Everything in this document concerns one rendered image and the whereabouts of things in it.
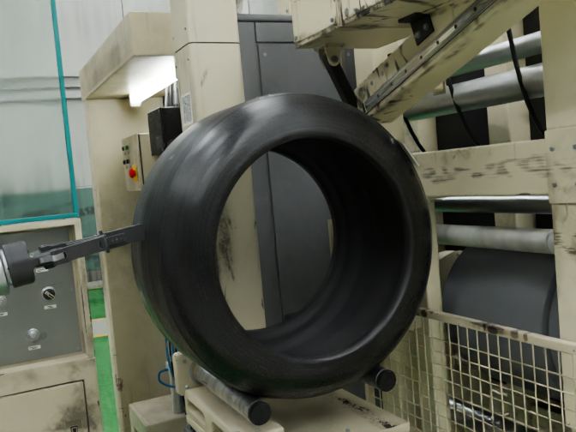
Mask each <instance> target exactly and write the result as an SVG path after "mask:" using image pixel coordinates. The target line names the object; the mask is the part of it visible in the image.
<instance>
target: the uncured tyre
mask: <svg viewBox="0 0 576 432"><path fill-rule="evenodd" d="M274 94H276V96H272V97H268V98H264V99H260V100H258V99H251V100H248V101H246V102H243V103H241V104H238V105H234V106H232V107H230V108H227V109H224V110H222V111H218V112H216V113H214V114H212V115H210V116H208V117H205V118H203V119H202V120H200V121H198V122H197V123H195V124H193V125H192V126H190V127H189V128H187V129H186V130H185V131H184V132H182V134H180V135H179V136H178V137H177V138H176V139H175V140H174V141H173V142H172V143H171V144H170V145H169V146H168V147H167V148H166V150H164V152H163V153H162V154H161V155H160V156H159V158H158V160H157V161H156V163H155V164H154V166H153V168H152V170H150V172H149V174H148V176H147V179H146V181H145V182H144V184H143V187H142V189H141V192H140V195H139V198H138V201H137V203H136V207H135V214H134V218H133V224H132V225H137V224H142V227H143V230H144V234H145V238H146V239H145V240H142V241H139V242H136V243H132V244H131V258H132V266H133V271H134V276H135V282H136V285H137V288H138V291H139V293H140V296H141V300H142V302H143V304H144V306H145V308H146V310H147V312H148V314H149V315H150V317H151V319H152V320H153V323H154V324H155V326H156V327H157V328H158V330H160V332H161V333H162V334H163V335H164V336H165V338H166V339H167V340H168V341H169V342H170V343H171V344H172V345H173V346H174V347H175V348H176V349H177V350H179V351H180V352H181V353H182V354H184V356H186V357H187V358H189V359H190V360H191V361H193V362H194V363H196V364H197V365H199V366H200V367H202V368H203V369H204V370H206V371H207V372H208V373H209V374H211V375H213V376H214V377H216V378H217V379H219V380H220V381H222V382H224V383H225V384H227V385H229V386H231V387H234V388H236V389H238V390H240V391H243V392H245V393H250V394H253V395H256V396H261V397H265V398H271V399H306V398H312V397H316V396H321V395H324V394H328V393H332V392H335V391H337V390H340V389H341V388H344V387H347V386H349V385H350V384H352V383H354V382H356V381H358V380H360V379H361V378H363V377H364V376H366V375H367V374H368V373H369V372H371V371H372V370H373V369H375V368H376V367H377V366H378V365H379V364H380V363H382V362H383V361H384V360H385V359H386V358H387V357H388V356H389V354H390V353H391V352H392V351H393V350H394V349H395V347H396V346H397V345H398V344H399V342H400V341H401V340H402V338H403V337H404V336H405V334H406V332H407V331H408V329H409V327H410V326H411V324H412V322H413V320H414V318H415V316H416V314H417V312H418V310H419V307H420V305H421V302H422V300H423V296H424V292H425V290H426V287H427V284H428V280H429V271H430V266H431V258H432V226H431V218H430V213H429V205H428V202H427V198H426V194H425V192H424V189H423V185H422V183H421V180H420V178H419V176H418V174H417V171H416V169H415V167H414V165H413V164H412V162H411V160H410V159H409V157H408V156H407V154H406V153H405V151H404V150H403V148H402V147H401V146H400V144H399V143H398V142H397V141H396V139H395V138H394V137H393V136H392V135H391V134H390V133H389V132H388V131H387V130H386V129H385V128H384V127H383V126H382V125H381V124H379V123H378V122H377V121H376V120H374V118H372V117H371V116H369V115H368V114H366V113H364V112H363V111H360V110H359V109H358V108H356V107H354V106H352V105H348V104H346V103H344V102H341V101H339V100H336V99H331V98H328V97H325V96H321V95H317V94H312V93H274ZM268 151H269V152H273V153H277V154H280V155H282V156H284V157H286V158H288V159H290V160H292V161H293V162H295V163H296V164H298V165H300V166H301V167H302V168H303V169H304V170H305V171H306V172H308V174H309V175H310V176H311V177H312V178H313V179H314V180H315V182H316V183H317V185H318V186H319V188H320V190H321V192H322V194H323V195H324V197H325V199H326V201H327V205H328V207H329V211H330V214H331V218H332V222H333V252H332V258H331V261H330V265H329V268H328V270H327V274H326V277H325V278H324V280H323V282H322V284H321V286H320V288H319V290H318V291H317V292H316V294H315V295H314V296H313V297H312V299H311V300H310V301H309V302H308V303H307V304H306V305H305V306H304V307H303V308H302V309H301V310H300V311H298V312H297V313H296V314H295V315H294V316H292V317H291V318H289V319H287V320H285V321H282V322H280V323H279V324H277V325H274V326H271V327H265V328H261V329H254V330H245V329H244V328H243V327H242V326H241V324H240V323H239V322H238V321H237V319H236V317H235V316H234V314H232V312H231V309H230V307H229V305H228V303H227V302H226V300H225V296H224V294H223V292H222V289H221V285H220V282H219V276H218V270H217V262H216V241H217V233H218V228H219V221H220V217H221V214H222V212H223V209H224V206H225V203H226V201H227V199H228V197H229V195H230V193H231V191H232V189H233V188H234V186H235V184H236V183H237V181H238V180H239V178H240V177H241V176H242V174H244V172H245V171H246V170H247V169H248V168H249V167H250V166H251V165H252V164H253V163H254V162H255V161H256V160H258V158H260V157H261V156H262V155H263V154H265V153H267V152H268ZM173 152H177V153H176V154H175V156H174V157H173V159H172V160H171V162H170V163H166V161H167V160H168V158H170V156H171V155H172V153H173Z"/></svg>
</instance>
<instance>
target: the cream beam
mask: <svg viewBox="0 0 576 432"><path fill-rule="evenodd" d="M458 1H460V0H291V13H292V24H293V33H294V43H295V48H296V49H314V48H316V47H317V46H319V45H323V44H325V43H345V45H344V46H343V47H341V49H378V48H380V47H382V46H385V45H389V44H392V43H393V42H396V41H399V40H401V39H404V38H407V37H410V36H411V35H412V34H413V32H412V29H411V24H410V23H399V22H398V19H401V18H403V17H405V16H408V15H410V14H413V13H415V12H421V14H427V15H432V14H433V13H434V12H436V10H438V9H441V8H444V7H446V6H448V5H449V4H452V3H456V2H458Z"/></svg>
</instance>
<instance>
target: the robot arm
mask: <svg viewBox="0 0 576 432"><path fill-rule="evenodd" d="M145 239H146V238H145V234H144V230H143V227H142V224H137V225H131V226H128V227H124V228H121V229H117V230H114V231H108V232H104V233H103V232H102V231H99V235H93V236H91V237H85V238H82V239H77V240H74V241H70V242H66V243H63V242H60V243H54V244H51V245H48V244H45V245H41V246H39V250H37V251H34V252H32V253H29V252H28V249H27V245H26V243H25V242H24V241H19V242H15V243H9V244H5V245H2V246H3V249H0V296H4V295H8V294H9V293H10V288H9V286H10V285H13V286H14V288H16V287H20V286H24V285H29V284H32V283H34V281H35V274H34V271H33V269H34V268H36V267H44V268H45V269H51V268H54V267H55V266H59V265H60V264H64V263H67V262H70V261H72V260H75V259H78V258H82V257H84V256H88V255H92V254H96V253H98V252H101V251H103V252H104V251H106V253H110V249H114V248H116V247H120V246H124V245H127V244H130V243H136V242H139V241H142V240H145Z"/></svg>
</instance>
